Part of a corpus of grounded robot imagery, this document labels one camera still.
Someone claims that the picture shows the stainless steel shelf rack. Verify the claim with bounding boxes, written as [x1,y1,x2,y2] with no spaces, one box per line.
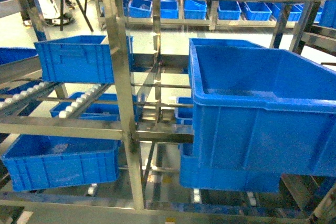
[1,0,335,223]

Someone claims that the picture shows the blue bin under large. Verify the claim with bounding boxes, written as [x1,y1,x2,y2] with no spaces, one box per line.
[179,144,281,193]

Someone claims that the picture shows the large blue front bin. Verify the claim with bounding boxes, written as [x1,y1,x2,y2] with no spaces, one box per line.
[190,45,335,177]

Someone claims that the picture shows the blue bin left middle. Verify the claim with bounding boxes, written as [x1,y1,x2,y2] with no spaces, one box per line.
[34,35,134,84]

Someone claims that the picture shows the blue bin lower left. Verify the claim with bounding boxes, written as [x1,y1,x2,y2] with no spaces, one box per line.
[1,135,121,191]

